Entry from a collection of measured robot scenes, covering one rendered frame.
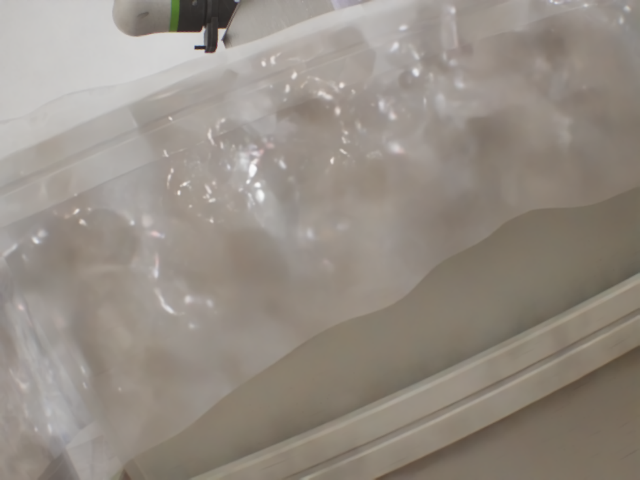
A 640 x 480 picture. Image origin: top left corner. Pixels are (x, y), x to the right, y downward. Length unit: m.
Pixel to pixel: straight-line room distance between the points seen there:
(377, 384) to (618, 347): 0.16
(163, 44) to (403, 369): 4.77
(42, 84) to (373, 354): 4.70
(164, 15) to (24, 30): 3.62
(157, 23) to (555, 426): 1.33
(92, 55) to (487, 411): 4.80
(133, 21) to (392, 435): 1.31
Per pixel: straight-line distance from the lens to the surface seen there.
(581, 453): 0.56
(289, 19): 1.28
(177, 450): 0.52
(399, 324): 0.52
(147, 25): 1.69
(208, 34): 1.70
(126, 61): 5.17
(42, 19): 5.29
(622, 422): 0.57
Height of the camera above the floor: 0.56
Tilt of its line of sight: level
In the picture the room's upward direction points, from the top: 23 degrees counter-clockwise
